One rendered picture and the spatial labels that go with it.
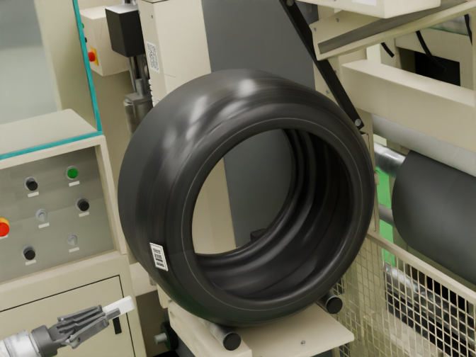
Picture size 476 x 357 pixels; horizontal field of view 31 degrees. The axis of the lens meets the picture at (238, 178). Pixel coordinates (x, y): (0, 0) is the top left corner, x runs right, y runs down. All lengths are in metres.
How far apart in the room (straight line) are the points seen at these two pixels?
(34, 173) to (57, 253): 0.26
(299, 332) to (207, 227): 0.38
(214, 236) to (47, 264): 0.53
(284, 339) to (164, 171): 0.61
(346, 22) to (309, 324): 0.78
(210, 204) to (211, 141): 0.51
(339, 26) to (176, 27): 0.40
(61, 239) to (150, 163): 0.74
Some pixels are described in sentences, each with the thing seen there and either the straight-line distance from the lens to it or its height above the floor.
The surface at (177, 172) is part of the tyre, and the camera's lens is 1.86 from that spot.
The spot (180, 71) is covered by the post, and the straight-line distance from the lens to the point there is 2.22.
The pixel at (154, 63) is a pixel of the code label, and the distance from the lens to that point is 2.26.
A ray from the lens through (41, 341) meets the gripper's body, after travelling 2.00.
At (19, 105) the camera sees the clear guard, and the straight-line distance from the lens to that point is 2.44.
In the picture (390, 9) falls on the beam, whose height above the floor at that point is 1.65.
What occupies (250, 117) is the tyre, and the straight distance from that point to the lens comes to 1.88.
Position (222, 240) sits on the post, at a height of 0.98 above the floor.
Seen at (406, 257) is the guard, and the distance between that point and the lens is 2.17.
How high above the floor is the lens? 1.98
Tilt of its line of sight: 21 degrees down
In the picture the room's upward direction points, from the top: 8 degrees counter-clockwise
